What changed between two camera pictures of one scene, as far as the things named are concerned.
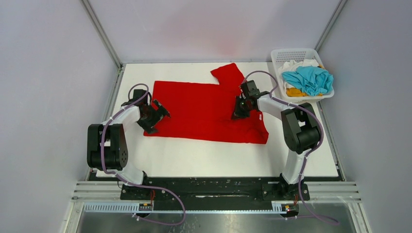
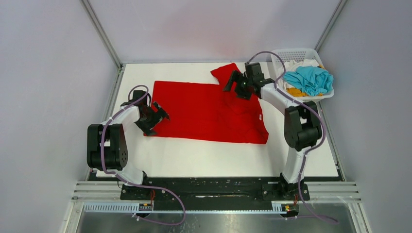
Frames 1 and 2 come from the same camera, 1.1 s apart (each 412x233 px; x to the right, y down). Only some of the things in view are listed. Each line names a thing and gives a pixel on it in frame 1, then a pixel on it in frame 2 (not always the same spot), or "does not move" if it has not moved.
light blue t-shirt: [312, 80] does not move
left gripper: [159, 113] does not move
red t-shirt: [203, 111] does not move
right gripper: [242, 108] → [240, 84]
